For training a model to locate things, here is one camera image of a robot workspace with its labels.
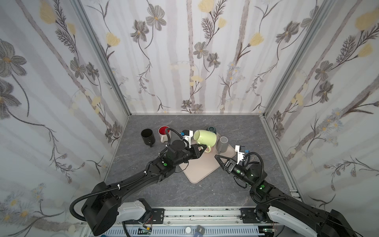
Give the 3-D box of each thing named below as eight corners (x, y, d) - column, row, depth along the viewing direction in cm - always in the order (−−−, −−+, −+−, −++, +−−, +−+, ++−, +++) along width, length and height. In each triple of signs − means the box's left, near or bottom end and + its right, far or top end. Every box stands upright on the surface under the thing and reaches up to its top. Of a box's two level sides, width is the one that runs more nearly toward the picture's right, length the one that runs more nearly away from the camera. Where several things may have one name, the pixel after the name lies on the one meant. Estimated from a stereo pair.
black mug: (142, 148, 102) (138, 140, 94) (145, 136, 108) (142, 128, 101) (153, 148, 102) (150, 140, 94) (156, 136, 108) (153, 128, 101)
